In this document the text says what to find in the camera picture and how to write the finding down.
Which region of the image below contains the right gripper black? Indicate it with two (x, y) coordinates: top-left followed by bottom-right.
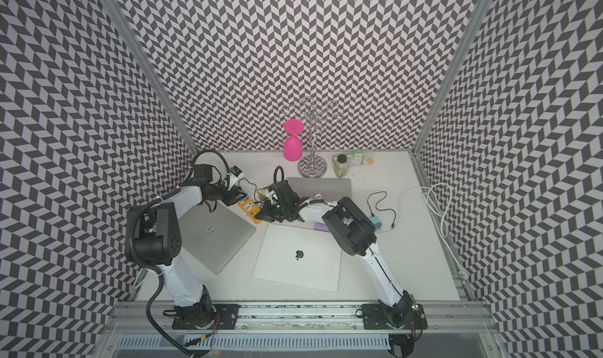
(254, 200), (288, 223)

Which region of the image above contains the black charger cable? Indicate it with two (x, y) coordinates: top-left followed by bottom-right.
(366, 190), (397, 230)
(237, 177), (276, 204)

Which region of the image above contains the teal charger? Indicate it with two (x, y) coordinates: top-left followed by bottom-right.
(370, 216), (383, 230)

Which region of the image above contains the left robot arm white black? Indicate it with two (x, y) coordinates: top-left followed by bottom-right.
(125, 156), (256, 330)

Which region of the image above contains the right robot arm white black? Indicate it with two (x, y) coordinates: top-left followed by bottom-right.
(255, 166), (427, 331)

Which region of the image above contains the silver closed laptop left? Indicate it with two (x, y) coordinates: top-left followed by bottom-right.
(178, 204), (256, 275)

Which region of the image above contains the grey closed laptop centre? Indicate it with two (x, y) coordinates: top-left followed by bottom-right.
(287, 177), (353, 223)

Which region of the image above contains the white closed laptop front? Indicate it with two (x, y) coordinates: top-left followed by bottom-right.
(253, 224), (342, 293)

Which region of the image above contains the orange power strip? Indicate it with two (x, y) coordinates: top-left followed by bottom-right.
(237, 198), (262, 224)

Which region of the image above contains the purple power strip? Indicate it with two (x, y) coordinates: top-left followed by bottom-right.
(313, 222), (330, 232)

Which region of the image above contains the chrome glass holder stand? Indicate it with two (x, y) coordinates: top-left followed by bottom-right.
(279, 97), (339, 178)

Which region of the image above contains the pink plastic wine glass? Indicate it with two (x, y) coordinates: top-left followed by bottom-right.
(283, 119), (305, 162)

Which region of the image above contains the spice jar black lid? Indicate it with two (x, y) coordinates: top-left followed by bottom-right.
(334, 154), (349, 178)

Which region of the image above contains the green snack packet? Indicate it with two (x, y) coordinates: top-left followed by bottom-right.
(332, 151), (367, 167)

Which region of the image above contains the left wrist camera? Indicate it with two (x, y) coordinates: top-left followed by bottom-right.
(227, 166), (244, 189)

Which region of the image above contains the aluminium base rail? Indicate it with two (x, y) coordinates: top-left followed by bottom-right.
(100, 301), (499, 338)

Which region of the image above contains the white power cord right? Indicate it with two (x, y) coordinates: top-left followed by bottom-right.
(397, 182), (470, 281)

